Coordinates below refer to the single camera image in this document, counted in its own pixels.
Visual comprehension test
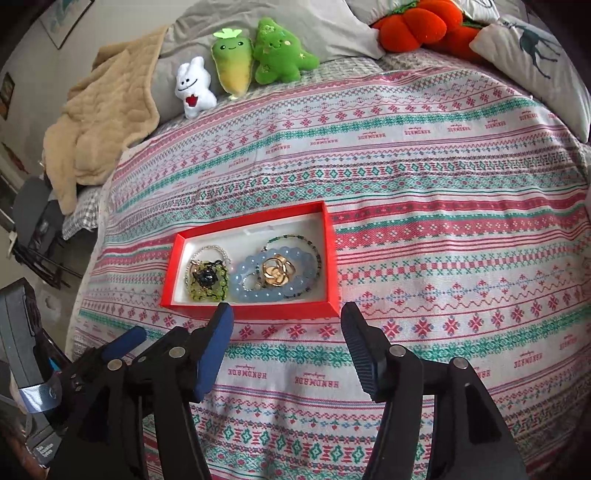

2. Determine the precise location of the white bunny plush toy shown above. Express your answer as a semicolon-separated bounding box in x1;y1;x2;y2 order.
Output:
174;56;218;120

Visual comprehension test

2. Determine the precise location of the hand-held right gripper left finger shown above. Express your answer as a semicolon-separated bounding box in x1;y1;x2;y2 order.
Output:
48;303;234;480

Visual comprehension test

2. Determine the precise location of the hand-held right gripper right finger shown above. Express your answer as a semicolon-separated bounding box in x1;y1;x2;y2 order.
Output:
341;302;530;480

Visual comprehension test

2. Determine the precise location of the orange plush toy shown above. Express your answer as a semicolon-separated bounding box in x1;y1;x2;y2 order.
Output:
372;0;491;59

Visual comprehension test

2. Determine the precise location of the small wall picture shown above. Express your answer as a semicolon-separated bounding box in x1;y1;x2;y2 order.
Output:
0;71;15;121

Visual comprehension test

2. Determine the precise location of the red jewelry box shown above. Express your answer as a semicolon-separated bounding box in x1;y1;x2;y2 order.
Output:
158;200;341;320

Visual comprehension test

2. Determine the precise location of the green bead black tassel bracelet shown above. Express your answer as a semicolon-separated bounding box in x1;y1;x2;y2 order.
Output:
187;260;231;304

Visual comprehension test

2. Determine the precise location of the gold knot ring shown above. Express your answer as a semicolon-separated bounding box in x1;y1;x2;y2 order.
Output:
261;258;294;287

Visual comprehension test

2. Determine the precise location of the white deer print pillow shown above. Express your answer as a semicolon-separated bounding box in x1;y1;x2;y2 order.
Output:
469;14;591;142

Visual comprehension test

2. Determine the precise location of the beige fleece blanket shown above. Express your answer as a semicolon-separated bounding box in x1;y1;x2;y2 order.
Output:
44;25;170;216

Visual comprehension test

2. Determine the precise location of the light blue bead bracelet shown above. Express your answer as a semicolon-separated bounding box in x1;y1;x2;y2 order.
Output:
229;247;319;304

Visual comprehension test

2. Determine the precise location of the dark folding chair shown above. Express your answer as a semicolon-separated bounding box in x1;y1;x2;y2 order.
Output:
10;178;85;291

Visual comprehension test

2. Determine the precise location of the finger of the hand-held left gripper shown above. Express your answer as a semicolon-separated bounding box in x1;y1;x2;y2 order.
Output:
69;325;148;416

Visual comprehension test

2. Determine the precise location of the yellow green carrot plush toy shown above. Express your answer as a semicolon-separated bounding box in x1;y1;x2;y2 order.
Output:
211;28;254;99

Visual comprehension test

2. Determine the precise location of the green and clear bead bracelet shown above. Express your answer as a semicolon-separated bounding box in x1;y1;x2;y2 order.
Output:
260;234;324;297

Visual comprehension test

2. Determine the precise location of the printed patterned blanket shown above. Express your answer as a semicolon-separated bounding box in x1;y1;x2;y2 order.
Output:
65;48;591;480

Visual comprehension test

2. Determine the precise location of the wall poster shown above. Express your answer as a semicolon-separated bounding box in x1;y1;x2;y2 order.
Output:
39;0;96;49

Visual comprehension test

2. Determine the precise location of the green tree plush toy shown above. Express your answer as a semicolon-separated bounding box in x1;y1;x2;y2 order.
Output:
252;17;321;85

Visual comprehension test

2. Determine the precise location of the grey pillow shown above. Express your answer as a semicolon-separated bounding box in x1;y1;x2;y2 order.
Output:
152;0;385;95

